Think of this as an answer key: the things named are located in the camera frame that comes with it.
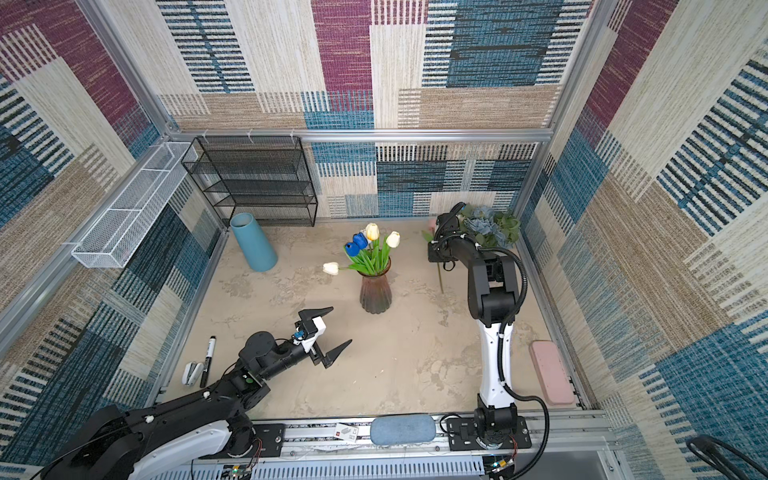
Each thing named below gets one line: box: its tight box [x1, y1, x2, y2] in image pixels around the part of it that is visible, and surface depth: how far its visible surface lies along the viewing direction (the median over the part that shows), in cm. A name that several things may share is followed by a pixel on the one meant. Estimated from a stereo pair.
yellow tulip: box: [366, 222, 385, 274], surface depth 78 cm
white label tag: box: [334, 424, 359, 443], surface depth 76 cm
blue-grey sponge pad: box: [370, 415, 436, 445], surface depth 74 cm
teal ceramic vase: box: [230, 212, 278, 272], surface depth 98 cm
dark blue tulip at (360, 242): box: [353, 232, 376, 274], surface depth 78 cm
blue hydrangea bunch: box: [457, 204, 520, 250], surface depth 106 cm
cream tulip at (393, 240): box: [382, 231, 401, 272], surface depth 77 cm
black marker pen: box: [200, 336, 216, 388], surface depth 87 cm
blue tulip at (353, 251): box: [345, 242, 373, 274], surface depth 77 cm
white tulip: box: [322, 262, 350, 276], surface depth 79 cm
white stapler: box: [182, 361, 205, 386], surface depth 85 cm
